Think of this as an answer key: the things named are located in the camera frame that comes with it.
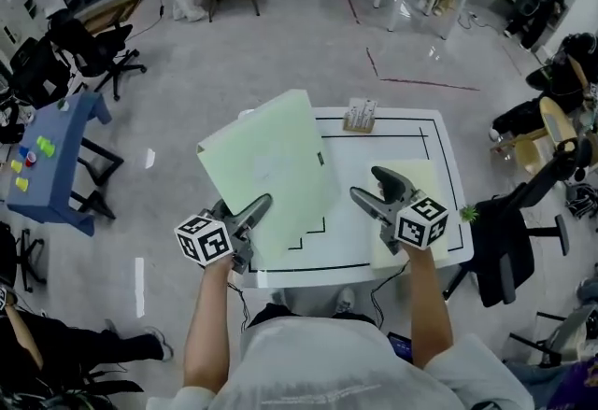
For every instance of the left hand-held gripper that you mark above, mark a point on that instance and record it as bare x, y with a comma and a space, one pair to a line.
203, 242

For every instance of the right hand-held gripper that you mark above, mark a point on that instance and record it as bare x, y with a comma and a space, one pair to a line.
422, 223

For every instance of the pale green sheet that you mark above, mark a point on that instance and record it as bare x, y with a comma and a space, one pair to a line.
420, 174

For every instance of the tall pale green box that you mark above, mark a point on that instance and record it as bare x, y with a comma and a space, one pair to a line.
266, 151

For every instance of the person's right forearm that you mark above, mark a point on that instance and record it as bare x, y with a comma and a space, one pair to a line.
427, 305

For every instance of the person's left forearm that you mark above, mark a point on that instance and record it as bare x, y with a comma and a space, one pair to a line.
208, 329

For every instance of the white low table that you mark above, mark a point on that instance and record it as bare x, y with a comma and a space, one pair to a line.
374, 146

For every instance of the wooden card holder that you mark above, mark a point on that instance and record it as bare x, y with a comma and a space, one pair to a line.
360, 116

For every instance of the small spiky green plant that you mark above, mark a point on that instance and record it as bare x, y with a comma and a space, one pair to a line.
469, 214

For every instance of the person's black shorts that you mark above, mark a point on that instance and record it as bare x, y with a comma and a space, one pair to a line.
280, 312

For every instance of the person's right shoe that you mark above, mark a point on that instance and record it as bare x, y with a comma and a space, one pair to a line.
345, 303

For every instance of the black office chair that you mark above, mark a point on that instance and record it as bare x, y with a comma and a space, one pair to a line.
89, 48
37, 72
504, 240

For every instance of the black phone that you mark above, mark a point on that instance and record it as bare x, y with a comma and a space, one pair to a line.
401, 345

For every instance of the blue cloth covered table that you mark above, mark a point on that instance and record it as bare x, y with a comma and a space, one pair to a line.
61, 184

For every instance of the person's white shirt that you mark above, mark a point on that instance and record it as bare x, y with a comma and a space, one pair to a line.
327, 371

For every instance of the round wooden side table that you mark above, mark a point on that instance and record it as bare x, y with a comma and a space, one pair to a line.
558, 123

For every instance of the black backpack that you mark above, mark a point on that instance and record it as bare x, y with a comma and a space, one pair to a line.
581, 202

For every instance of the green cup stack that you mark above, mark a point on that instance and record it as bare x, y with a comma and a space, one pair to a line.
46, 146

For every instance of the small plant in white pot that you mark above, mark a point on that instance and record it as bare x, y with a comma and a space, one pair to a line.
63, 106

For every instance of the red cup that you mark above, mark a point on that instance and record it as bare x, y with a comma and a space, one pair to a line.
31, 159

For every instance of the yellow cup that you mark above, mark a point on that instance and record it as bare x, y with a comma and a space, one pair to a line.
16, 166
22, 184

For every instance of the blue cup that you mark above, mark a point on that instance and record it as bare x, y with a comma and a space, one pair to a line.
23, 151

